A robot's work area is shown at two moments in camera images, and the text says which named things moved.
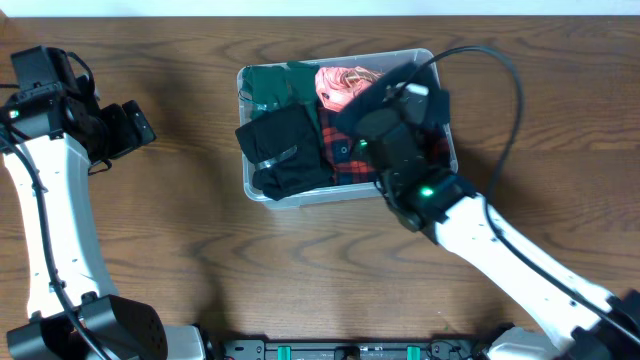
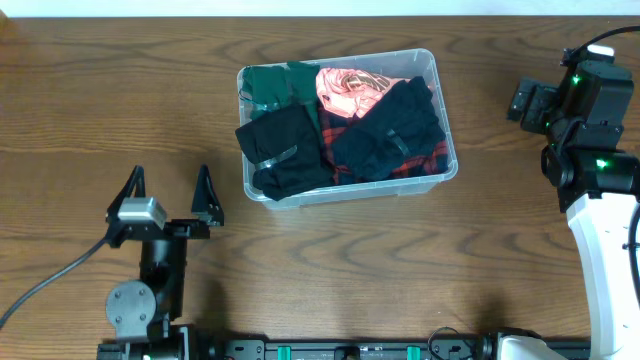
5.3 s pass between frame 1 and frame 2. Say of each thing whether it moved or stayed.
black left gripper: moved
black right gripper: moved
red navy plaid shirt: stayed
